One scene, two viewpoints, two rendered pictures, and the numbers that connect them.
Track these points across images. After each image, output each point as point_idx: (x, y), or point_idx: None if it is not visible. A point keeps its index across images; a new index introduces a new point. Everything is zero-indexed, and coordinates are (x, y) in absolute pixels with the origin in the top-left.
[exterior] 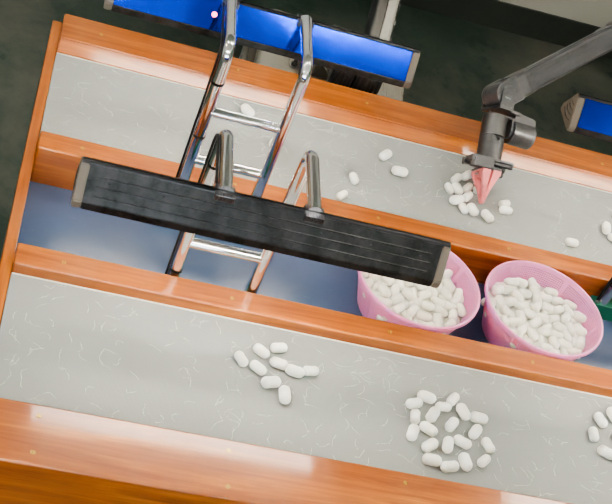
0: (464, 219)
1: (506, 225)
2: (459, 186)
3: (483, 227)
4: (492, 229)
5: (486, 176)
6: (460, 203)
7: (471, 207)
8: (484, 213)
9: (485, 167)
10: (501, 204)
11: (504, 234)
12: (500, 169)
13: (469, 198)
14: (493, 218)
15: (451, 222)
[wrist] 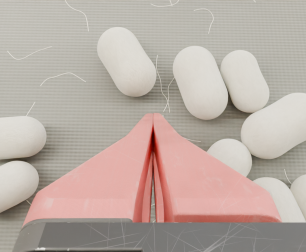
0: (231, 41)
1: (28, 62)
2: (284, 210)
3: (146, 20)
4: (105, 20)
5: (195, 167)
6: (268, 93)
7: (216, 70)
8: (146, 55)
9: (251, 229)
10: (25, 164)
11: (54, 7)
12: (34, 240)
13: (217, 144)
14: (103, 33)
15: (291, 7)
